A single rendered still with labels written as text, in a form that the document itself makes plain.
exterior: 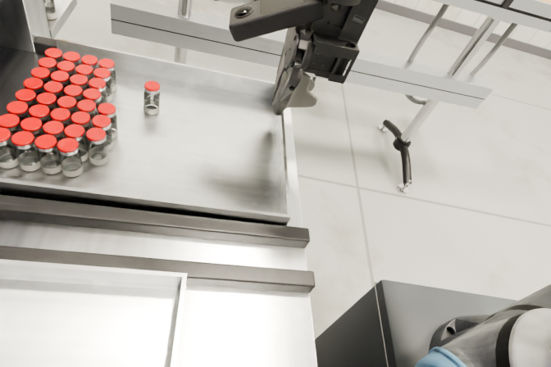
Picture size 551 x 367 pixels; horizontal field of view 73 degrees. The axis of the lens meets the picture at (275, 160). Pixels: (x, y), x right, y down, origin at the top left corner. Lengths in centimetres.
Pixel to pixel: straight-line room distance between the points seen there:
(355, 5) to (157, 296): 38
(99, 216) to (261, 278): 18
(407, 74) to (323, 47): 124
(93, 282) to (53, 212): 9
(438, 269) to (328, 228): 51
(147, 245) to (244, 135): 22
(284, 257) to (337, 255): 113
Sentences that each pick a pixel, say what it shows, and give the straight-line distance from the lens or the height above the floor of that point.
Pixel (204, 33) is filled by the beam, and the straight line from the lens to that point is 149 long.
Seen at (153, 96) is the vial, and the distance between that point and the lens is 55.
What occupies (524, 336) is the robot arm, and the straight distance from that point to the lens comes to 36.
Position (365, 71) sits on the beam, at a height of 50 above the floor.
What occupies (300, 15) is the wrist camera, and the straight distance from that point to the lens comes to 47.
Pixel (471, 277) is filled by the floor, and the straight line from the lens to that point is 191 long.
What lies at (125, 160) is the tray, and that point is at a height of 88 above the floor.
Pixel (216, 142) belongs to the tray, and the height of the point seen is 88.
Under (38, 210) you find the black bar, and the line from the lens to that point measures 45.
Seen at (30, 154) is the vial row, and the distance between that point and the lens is 49.
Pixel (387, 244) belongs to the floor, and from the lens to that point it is 173.
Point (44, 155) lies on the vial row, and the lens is 48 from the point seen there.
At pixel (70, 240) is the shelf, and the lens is 45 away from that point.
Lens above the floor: 127
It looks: 46 degrees down
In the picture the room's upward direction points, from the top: 22 degrees clockwise
